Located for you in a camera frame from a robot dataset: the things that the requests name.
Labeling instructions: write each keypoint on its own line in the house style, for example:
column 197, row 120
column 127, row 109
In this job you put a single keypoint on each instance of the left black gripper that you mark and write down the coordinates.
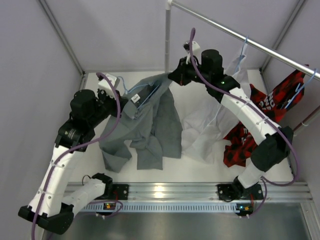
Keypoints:
column 113, row 101

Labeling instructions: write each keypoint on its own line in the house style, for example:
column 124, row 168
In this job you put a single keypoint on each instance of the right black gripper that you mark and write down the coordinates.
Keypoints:
column 179, row 74

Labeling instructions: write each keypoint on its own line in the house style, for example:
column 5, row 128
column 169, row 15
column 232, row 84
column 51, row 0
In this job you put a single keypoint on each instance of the light blue hanger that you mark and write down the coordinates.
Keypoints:
column 138, row 95

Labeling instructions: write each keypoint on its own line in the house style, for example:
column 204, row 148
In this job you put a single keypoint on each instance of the grey button shirt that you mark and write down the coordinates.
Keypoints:
column 155, row 132

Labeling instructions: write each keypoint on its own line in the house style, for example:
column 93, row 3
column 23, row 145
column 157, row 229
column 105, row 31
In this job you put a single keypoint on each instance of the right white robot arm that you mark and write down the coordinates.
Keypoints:
column 273, row 143

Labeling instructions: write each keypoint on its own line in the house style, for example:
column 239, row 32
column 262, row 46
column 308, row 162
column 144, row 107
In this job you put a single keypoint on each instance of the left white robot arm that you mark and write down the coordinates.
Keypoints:
column 50, row 209

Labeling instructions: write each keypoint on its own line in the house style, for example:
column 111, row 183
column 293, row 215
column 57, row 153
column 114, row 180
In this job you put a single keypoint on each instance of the white hanging shirt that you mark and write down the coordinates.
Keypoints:
column 210, row 121

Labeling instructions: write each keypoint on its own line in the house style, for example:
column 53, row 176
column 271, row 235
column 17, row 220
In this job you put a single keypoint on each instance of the blue hanger under white shirt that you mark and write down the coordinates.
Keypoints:
column 242, row 54

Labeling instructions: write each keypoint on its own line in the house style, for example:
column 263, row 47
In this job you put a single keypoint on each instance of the red black plaid shirt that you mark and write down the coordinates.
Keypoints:
column 274, row 105

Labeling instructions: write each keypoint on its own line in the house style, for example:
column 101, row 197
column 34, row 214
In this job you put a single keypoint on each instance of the blue hanger under red shirt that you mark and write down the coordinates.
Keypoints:
column 299, row 88

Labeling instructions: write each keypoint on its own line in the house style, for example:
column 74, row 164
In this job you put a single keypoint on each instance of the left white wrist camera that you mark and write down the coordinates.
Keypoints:
column 105, row 86

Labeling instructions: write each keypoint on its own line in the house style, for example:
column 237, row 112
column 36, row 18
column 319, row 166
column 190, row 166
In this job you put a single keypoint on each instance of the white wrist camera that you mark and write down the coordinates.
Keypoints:
column 105, row 86
column 196, row 49

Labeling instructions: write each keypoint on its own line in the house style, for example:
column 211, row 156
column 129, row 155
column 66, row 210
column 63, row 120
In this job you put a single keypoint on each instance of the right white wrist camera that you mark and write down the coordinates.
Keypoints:
column 196, row 49

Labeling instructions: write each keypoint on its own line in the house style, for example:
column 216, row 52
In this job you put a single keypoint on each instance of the white rack upright post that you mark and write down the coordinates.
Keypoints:
column 168, row 7

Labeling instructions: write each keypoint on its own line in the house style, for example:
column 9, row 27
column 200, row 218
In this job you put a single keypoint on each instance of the silver clothes rack rail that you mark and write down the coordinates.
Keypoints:
column 270, row 52

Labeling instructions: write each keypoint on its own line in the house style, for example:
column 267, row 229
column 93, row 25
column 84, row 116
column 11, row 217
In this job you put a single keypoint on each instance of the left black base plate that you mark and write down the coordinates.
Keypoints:
column 119, row 192

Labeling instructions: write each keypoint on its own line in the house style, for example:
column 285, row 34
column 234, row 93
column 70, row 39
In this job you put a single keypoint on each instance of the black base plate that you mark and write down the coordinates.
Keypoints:
column 228, row 192
column 119, row 192

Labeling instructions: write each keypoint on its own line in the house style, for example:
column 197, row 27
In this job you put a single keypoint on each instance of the aluminium mounting rail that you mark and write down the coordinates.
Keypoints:
column 208, row 192

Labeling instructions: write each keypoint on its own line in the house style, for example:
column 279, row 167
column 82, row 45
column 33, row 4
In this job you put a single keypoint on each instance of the slotted grey cable duct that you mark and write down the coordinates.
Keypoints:
column 175, row 207

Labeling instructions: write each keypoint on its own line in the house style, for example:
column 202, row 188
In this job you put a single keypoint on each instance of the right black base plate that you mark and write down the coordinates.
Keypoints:
column 228, row 192

